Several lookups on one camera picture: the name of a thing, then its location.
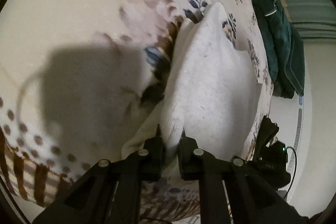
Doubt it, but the white knit sweater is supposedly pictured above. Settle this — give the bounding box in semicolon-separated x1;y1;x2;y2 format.
121;3;261;164

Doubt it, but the white bed headboard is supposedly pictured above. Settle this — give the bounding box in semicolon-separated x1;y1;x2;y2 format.
269;92;312;201

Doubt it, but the dark green folded blanket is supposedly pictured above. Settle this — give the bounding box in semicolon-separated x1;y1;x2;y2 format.
252;0;305;99

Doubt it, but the floral bed blanket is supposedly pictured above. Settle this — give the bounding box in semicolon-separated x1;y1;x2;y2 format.
1;0;273;221

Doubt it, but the right green curtain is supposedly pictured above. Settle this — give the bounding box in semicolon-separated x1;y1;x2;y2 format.
280;0;335;43

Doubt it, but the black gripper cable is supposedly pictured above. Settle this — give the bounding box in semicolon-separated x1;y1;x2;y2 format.
282;146;298;201

